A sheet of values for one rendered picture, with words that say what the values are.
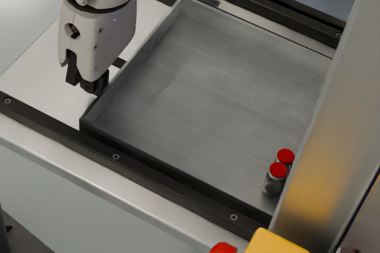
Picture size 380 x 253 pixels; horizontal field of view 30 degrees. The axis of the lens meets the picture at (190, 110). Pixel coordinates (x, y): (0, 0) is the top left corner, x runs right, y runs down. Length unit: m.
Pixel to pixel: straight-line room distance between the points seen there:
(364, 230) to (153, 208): 0.28
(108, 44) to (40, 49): 0.20
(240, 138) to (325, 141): 0.34
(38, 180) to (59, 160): 1.03
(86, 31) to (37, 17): 1.53
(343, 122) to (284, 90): 0.42
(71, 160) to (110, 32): 0.17
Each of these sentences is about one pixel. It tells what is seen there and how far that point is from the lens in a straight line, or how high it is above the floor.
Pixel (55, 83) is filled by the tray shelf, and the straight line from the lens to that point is 0.93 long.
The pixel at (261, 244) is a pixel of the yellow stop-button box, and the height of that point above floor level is 1.03.
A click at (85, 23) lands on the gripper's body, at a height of 1.06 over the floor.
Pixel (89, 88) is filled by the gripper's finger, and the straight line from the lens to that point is 0.87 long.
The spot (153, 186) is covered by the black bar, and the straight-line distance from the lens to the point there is 0.82.
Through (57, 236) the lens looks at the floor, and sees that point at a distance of 1.80.
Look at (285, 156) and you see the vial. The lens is 0.83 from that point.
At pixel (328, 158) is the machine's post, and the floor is 1.14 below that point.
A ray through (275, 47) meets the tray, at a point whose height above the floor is 0.90.
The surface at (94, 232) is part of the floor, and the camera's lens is 1.81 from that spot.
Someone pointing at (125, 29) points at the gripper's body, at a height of 1.01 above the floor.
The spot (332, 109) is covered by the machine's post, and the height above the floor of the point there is 1.19.
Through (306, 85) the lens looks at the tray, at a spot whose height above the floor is 0.88.
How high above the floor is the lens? 1.59
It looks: 51 degrees down
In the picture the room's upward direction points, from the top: 9 degrees clockwise
